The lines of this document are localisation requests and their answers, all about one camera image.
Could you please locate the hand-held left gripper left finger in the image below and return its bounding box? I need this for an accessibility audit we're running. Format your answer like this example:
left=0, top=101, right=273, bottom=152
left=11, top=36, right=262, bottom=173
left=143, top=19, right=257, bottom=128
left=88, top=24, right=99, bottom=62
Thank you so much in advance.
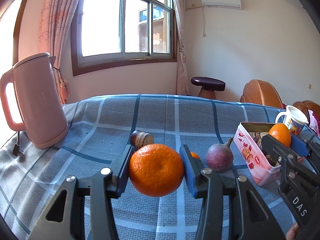
left=26, top=144, right=137, bottom=240

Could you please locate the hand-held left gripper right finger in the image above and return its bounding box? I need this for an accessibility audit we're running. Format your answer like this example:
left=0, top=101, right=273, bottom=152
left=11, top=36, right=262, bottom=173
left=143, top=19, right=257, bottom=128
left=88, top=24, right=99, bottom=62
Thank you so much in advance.
left=179, top=144, right=287, bottom=240

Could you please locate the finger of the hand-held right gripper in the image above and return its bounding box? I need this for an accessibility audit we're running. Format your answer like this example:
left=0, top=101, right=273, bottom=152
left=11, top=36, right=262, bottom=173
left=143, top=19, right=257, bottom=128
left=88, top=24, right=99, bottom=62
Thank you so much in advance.
left=261, top=134, right=299, bottom=172
left=291, top=135, right=320, bottom=161

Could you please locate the pink tin box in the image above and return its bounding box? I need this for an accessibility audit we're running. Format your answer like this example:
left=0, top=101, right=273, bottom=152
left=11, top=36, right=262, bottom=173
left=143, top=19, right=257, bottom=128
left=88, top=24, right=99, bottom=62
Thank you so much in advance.
left=233, top=122, right=304, bottom=187

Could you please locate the large orange mandarin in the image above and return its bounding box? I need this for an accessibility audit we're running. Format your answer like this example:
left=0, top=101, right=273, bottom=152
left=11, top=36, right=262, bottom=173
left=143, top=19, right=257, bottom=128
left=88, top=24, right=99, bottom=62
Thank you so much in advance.
left=129, top=143, right=185, bottom=197

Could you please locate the purple passion fruit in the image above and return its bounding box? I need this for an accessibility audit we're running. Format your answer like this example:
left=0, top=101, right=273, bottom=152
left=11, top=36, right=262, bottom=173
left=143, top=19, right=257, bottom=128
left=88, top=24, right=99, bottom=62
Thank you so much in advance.
left=205, top=137, right=234, bottom=172

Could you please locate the person's right hand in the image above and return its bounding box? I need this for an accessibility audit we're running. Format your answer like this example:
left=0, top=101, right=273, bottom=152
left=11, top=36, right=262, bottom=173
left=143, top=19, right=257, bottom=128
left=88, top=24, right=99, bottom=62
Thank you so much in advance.
left=286, top=221, right=300, bottom=240

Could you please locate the white printed mug with lid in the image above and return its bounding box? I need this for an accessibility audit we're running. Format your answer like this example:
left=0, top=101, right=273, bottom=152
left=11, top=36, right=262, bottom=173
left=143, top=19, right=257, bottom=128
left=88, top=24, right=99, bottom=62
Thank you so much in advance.
left=275, top=105, right=310, bottom=137

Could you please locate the pink floral clothing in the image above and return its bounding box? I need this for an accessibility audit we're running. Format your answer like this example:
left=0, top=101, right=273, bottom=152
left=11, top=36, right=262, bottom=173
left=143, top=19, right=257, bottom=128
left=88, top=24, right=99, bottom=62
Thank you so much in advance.
left=309, top=110, right=320, bottom=137

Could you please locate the brown leather armchair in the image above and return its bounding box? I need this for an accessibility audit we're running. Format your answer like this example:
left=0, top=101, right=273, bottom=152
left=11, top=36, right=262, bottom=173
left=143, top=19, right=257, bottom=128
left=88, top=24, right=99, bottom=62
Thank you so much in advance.
left=292, top=100, right=320, bottom=138
left=240, top=79, right=284, bottom=109

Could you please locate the blue plaid cloth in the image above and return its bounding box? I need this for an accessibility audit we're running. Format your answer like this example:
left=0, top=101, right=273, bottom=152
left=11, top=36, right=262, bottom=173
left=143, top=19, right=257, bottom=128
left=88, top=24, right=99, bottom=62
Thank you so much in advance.
left=0, top=94, right=320, bottom=240

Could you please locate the dark round stool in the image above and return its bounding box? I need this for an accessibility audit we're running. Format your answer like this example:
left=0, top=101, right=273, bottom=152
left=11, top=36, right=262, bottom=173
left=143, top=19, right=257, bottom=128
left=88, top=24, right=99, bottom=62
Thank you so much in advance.
left=190, top=77, right=226, bottom=98

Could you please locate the pink electric kettle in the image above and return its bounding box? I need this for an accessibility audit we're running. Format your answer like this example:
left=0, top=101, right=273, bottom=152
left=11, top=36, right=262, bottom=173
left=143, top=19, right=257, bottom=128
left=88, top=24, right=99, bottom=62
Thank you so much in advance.
left=0, top=52, right=69, bottom=149

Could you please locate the pale plain curtain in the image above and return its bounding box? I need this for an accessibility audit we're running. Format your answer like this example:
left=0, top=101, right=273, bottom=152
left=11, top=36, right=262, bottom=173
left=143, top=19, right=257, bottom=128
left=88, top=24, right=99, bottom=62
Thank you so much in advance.
left=170, top=0, right=190, bottom=95

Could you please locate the brown framed window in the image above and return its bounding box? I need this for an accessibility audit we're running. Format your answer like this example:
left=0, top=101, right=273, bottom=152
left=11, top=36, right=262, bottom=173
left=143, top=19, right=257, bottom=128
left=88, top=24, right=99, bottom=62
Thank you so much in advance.
left=71, top=0, right=179, bottom=77

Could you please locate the pink embroidered curtain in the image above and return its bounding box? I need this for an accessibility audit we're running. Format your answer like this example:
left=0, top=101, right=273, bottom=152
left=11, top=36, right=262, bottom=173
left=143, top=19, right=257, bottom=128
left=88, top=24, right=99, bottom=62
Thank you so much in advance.
left=37, top=0, right=87, bottom=105

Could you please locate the white air conditioner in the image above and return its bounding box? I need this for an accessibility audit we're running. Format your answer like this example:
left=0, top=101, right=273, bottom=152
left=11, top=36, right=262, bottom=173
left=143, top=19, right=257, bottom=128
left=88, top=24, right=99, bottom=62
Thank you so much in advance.
left=200, top=0, right=243, bottom=10

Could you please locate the black power plug cable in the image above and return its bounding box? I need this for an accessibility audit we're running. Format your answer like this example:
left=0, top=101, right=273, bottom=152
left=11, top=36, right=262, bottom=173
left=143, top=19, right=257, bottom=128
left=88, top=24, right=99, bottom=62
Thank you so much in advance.
left=12, top=131, right=25, bottom=158

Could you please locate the white air conditioner cable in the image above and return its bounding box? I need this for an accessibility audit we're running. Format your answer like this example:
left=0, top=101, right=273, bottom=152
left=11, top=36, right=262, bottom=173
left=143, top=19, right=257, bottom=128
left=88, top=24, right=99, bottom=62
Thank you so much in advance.
left=185, top=4, right=208, bottom=37

